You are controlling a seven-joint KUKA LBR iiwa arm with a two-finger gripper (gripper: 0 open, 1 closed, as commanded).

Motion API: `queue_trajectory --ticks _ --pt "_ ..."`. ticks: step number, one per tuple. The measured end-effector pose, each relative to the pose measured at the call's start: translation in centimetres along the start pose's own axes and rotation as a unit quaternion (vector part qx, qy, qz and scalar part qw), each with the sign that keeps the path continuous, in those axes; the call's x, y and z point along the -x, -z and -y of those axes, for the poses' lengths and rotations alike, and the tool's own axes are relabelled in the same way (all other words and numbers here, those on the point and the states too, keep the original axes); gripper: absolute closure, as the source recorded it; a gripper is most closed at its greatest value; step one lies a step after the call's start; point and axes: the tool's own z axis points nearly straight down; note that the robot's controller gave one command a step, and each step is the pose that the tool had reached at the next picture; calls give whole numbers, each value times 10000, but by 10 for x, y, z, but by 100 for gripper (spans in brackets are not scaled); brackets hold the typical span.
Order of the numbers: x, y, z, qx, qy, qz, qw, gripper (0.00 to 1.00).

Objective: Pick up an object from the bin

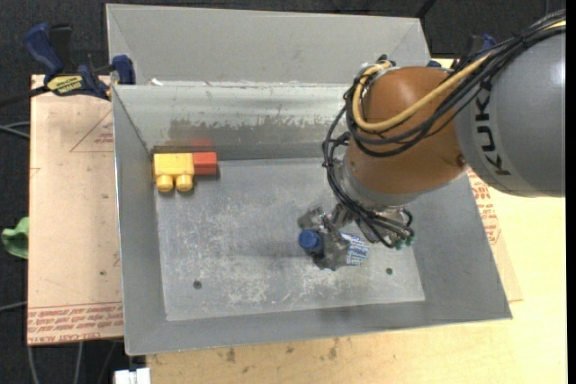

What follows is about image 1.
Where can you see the brown cardboard board red print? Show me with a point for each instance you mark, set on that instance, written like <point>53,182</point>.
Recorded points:
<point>67,216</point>

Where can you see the red toy block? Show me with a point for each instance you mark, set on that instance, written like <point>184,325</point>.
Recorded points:
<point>205,163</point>

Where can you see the clear plastic bottle blue cap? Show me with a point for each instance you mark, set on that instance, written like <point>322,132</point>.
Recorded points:
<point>309,239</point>

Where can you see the yellow toy building block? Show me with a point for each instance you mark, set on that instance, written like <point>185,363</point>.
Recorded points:
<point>173,166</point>

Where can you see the grey metal bin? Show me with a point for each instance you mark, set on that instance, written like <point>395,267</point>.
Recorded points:
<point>252,265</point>

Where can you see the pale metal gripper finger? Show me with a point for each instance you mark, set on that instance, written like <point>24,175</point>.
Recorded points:
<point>312,218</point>
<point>332,251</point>

